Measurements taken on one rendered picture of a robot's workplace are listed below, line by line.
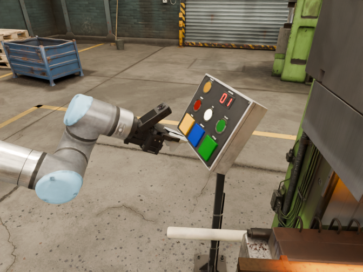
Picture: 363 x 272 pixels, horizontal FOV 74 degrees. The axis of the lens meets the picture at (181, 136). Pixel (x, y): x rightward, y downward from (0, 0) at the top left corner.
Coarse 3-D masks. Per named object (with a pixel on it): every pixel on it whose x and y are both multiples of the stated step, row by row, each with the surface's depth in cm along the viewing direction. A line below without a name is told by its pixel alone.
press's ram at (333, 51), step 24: (336, 0) 36; (360, 0) 31; (336, 24) 36; (360, 24) 31; (312, 48) 44; (336, 48) 36; (360, 48) 31; (312, 72) 43; (336, 72) 36; (360, 72) 30; (360, 96) 30
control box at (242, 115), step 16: (208, 80) 101; (208, 96) 98; (224, 96) 89; (240, 96) 82; (192, 112) 104; (224, 112) 87; (240, 112) 80; (256, 112) 80; (192, 128) 100; (208, 128) 92; (224, 128) 84; (240, 128) 81; (224, 144) 82; (240, 144) 84; (224, 160) 85
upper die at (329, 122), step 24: (312, 96) 43; (336, 96) 36; (312, 120) 43; (336, 120) 35; (360, 120) 30; (336, 144) 35; (360, 144) 30; (336, 168) 35; (360, 168) 30; (360, 192) 30
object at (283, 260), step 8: (280, 256) 52; (240, 264) 50; (248, 264) 50; (256, 264) 50; (264, 264) 50; (272, 264) 50; (280, 264) 50; (288, 264) 50; (296, 264) 50; (304, 264) 50; (312, 264) 50; (320, 264) 50; (328, 264) 50; (336, 264) 50; (344, 264) 50
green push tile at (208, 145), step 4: (208, 136) 89; (204, 140) 90; (208, 140) 89; (212, 140) 87; (204, 144) 90; (208, 144) 88; (212, 144) 86; (216, 144) 85; (200, 148) 91; (204, 148) 89; (208, 148) 87; (212, 148) 85; (200, 152) 90; (204, 152) 89; (208, 152) 87; (212, 152) 85; (204, 156) 88; (208, 156) 86; (208, 160) 87
